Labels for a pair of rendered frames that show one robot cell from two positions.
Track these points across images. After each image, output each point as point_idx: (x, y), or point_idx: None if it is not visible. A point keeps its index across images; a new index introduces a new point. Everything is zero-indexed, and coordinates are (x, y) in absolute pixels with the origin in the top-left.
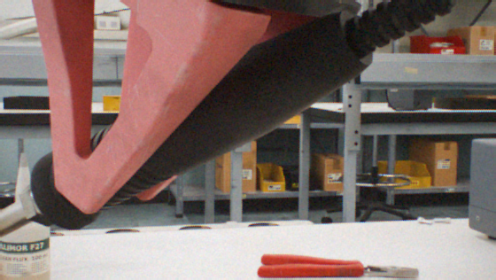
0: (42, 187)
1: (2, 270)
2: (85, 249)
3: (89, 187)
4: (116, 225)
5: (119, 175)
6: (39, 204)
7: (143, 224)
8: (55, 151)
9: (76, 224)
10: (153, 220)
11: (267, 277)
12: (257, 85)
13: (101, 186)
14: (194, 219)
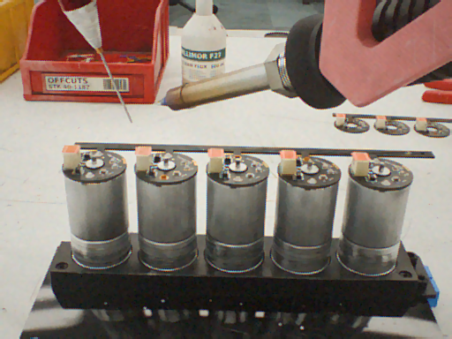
0: (299, 64)
1: (184, 74)
2: (250, 53)
3: (368, 80)
4: (248, 7)
5: (417, 75)
6: (294, 82)
7: (273, 8)
8: (327, 30)
9: (330, 106)
10: (282, 4)
11: (431, 102)
12: None
13: (387, 84)
14: (320, 6)
